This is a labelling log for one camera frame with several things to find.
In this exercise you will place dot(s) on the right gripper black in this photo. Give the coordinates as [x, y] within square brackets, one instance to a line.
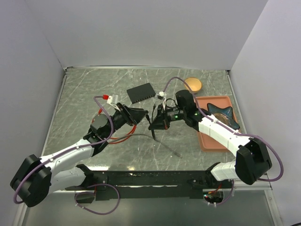
[161, 121]

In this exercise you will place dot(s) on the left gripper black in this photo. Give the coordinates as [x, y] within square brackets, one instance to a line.
[132, 116]

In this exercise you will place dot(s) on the black network switch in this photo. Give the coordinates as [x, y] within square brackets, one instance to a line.
[141, 92]

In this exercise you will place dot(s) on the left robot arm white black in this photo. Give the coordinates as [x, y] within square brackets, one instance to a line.
[39, 176]

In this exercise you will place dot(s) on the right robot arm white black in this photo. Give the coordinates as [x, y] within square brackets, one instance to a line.
[252, 159]

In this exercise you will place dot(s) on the yellow ceramic bowl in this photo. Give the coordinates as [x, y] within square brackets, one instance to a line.
[194, 84]

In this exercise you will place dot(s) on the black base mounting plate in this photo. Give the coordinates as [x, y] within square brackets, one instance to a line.
[149, 184]

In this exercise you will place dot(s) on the blue star-shaped dish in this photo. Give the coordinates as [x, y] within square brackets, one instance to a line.
[225, 115]

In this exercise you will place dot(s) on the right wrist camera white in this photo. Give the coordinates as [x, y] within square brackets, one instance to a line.
[161, 96]

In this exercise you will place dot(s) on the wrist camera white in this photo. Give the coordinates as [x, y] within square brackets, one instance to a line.
[161, 96]
[112, 100]

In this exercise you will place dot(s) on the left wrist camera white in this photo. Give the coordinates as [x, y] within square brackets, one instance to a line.
[112, 100]

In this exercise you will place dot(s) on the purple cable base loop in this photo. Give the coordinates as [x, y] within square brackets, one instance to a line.
[84, 199]

